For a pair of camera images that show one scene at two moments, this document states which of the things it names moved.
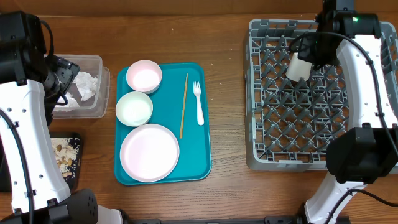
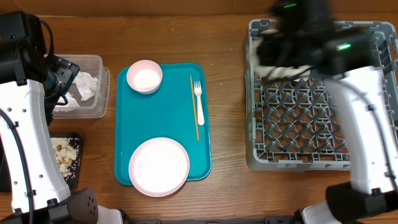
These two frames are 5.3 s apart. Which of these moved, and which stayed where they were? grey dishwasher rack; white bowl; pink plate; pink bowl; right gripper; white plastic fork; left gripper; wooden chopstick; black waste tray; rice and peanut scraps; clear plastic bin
Moved: white bowl; pink plate; right gripper; wooden chopstick
Stayed: left gripper; clear plastic bin; grey dishwasher rack; pink bowl; white plastic fork; rice and peanut scraps; black waste tray
